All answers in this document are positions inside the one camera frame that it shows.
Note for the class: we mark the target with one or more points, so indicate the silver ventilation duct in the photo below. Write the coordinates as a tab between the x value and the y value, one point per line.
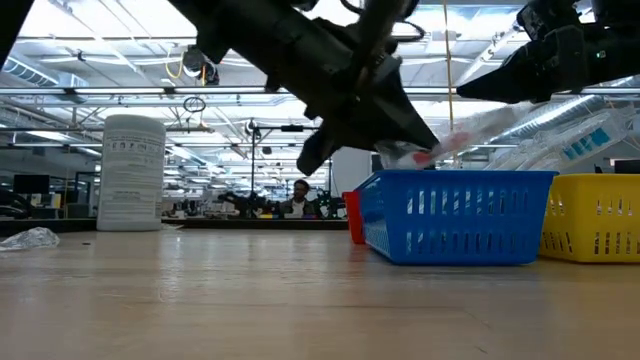
550	117

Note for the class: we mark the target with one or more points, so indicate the black monitor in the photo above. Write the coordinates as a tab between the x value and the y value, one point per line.
627	166
31	184
376	162

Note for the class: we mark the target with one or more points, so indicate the red white toothbrush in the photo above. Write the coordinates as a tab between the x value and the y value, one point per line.
452	141

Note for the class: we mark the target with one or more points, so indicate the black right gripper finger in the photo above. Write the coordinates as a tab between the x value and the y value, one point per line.
510	80

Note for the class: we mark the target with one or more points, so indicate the red plastic basket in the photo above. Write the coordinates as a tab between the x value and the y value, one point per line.
352	215

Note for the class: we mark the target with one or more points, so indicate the yellow plastic basket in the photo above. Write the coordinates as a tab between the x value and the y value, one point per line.
590	225

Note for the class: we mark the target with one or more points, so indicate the blue plastic basket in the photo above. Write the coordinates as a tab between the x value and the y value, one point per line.
450	225

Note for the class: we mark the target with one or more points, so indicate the blue white toothbrush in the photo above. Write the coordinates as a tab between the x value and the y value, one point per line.
585	145

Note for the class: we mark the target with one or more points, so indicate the black background frame rig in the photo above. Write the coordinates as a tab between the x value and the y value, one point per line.
253	160

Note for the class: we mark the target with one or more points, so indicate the person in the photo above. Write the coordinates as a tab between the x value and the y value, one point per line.
298	197

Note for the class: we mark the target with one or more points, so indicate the crumpled clear plastic bag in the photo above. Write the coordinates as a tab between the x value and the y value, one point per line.
30	239

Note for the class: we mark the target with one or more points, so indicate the white wipes canister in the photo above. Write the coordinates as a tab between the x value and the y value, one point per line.
131	175

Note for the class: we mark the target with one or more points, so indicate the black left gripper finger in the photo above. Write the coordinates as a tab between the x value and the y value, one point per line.
395	130

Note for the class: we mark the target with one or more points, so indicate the white round pillar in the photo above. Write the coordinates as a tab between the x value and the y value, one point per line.
350	170

